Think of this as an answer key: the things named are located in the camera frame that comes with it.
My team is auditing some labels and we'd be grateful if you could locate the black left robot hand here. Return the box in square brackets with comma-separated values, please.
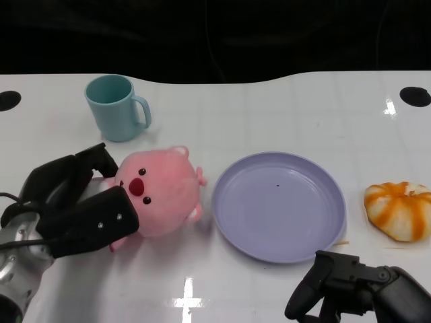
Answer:
[19, 143, 140, 259]

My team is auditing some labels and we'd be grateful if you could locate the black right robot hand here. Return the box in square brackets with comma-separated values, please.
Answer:
[284, 250, 431, 323]

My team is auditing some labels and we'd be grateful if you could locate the pink plush pig doll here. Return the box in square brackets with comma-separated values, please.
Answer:
[88, 145, 208, 253]

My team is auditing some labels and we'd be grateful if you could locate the lilac round plastic plate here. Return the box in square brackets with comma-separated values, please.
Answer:
[211, 151, 347, 265]

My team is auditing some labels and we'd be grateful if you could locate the orange striped toy bread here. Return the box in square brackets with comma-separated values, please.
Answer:
[363, 181, 431, 244]

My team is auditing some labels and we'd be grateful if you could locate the teal plastic mug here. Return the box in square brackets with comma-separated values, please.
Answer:
[84, 74, 152, 143]

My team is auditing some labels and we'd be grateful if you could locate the black round table grommet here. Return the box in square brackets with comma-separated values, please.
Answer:
[0, 90, 22, 112]
[399, 86, 431, 108]

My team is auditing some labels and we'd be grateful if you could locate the black backdrop curtain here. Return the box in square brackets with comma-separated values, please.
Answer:
[0, 0, 431, 85]

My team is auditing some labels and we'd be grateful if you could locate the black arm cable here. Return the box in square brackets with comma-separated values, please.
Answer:
[0, 192, 52, 250]

